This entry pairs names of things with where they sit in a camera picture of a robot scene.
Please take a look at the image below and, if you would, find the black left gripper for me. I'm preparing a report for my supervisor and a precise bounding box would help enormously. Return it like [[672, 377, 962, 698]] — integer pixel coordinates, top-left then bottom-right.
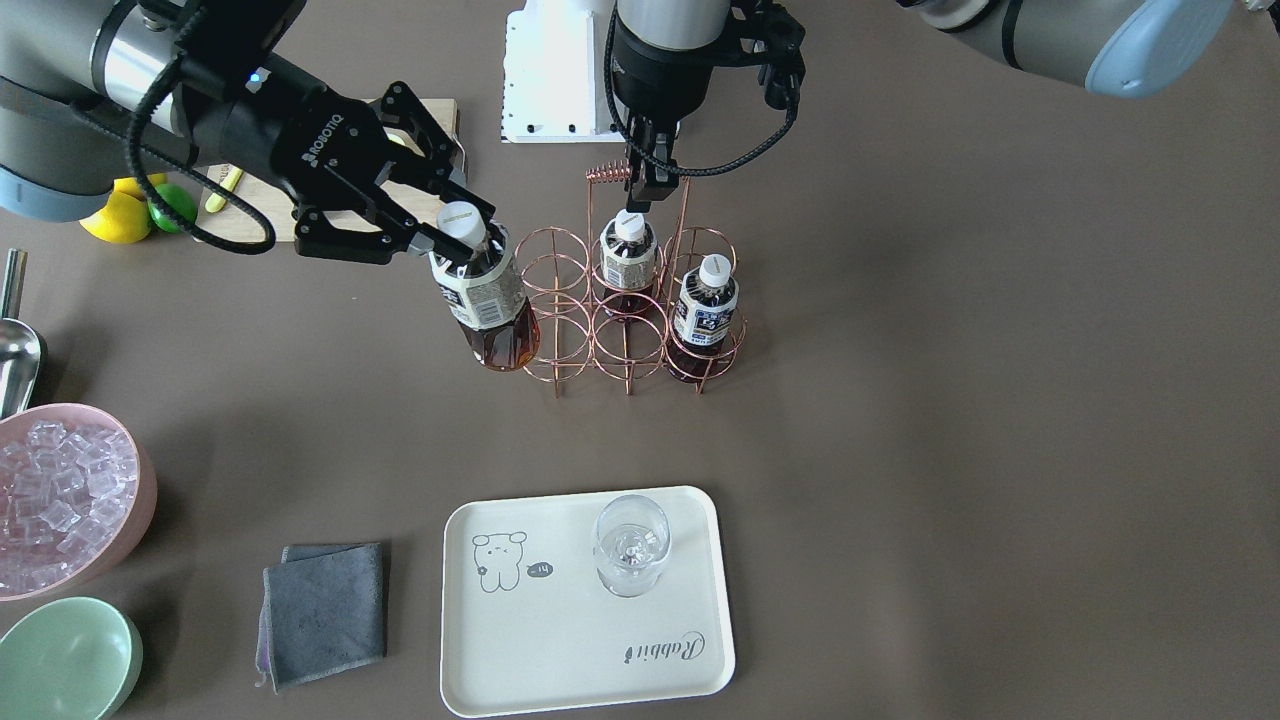
[[611, 20, 716, 211]]

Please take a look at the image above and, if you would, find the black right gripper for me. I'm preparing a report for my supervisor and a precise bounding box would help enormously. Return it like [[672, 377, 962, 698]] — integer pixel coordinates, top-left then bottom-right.
[[200, 50, 499, 266]]

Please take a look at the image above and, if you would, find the copper wire bottle basket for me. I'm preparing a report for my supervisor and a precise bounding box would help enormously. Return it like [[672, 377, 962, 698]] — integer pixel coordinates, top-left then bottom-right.
[[515, 160, 748, 395]]

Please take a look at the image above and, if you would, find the tea bottle white cap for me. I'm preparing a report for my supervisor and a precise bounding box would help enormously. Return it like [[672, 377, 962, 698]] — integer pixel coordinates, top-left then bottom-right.
[[596, 209, 657, 316], [667, 254, 739, 383], [428, 201, 540, 372]]

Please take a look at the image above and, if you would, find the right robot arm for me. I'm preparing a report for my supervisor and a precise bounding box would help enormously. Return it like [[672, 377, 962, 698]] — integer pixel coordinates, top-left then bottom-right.
[[1, 1, 497, 264]]

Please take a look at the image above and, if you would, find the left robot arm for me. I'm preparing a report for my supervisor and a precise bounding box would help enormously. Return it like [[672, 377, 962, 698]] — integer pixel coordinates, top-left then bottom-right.
[[603, 1, 1233, 213]]

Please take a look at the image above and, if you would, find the wooden cutting board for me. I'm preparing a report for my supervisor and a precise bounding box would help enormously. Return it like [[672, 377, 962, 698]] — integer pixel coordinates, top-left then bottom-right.
[[197, 99, 458, 243]]

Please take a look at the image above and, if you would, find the yellow plastic knife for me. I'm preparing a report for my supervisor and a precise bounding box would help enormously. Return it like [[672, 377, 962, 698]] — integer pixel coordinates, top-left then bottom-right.
[[205, 165, 244, 214]]

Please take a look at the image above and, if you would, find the green lime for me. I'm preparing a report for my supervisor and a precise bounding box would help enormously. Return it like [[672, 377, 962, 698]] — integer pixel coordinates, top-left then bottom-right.
[[147, 183, 198, 233]]

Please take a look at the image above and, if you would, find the yellow lemon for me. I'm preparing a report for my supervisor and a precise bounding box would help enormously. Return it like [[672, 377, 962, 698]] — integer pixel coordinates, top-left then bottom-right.
[[78, 191, 154, 243], [113, 172, 169, 202]]

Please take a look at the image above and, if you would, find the clear wine glass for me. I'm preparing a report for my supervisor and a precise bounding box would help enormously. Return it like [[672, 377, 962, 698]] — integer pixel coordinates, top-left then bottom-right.
[[591, 493, 672, 598]]

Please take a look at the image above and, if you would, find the metal ice scoop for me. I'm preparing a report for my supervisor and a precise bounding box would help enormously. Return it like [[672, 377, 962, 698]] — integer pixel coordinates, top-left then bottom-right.
[[1, 249, 45, 419]]

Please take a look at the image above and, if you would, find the pink bowl with ice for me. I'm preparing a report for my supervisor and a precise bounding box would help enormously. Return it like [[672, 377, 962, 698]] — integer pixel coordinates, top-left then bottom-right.
[[1, 404, 157, 602]]

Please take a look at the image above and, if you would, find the grey folded cloth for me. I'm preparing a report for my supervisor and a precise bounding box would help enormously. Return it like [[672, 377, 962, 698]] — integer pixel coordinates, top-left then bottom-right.
[[255, 542, 387, 693]]

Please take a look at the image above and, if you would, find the cream rabbit tray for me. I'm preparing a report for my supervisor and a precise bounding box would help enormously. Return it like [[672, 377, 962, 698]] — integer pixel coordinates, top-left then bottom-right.
[[440, 486, 737, 717]]

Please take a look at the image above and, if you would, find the green bowl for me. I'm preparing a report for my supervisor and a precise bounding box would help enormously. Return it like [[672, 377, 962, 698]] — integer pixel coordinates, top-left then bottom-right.
[[1, 597, 143, 719]]

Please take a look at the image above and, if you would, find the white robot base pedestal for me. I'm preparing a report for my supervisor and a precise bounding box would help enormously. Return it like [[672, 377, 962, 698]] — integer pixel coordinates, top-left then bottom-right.
[[500, 0, 681, 143]]

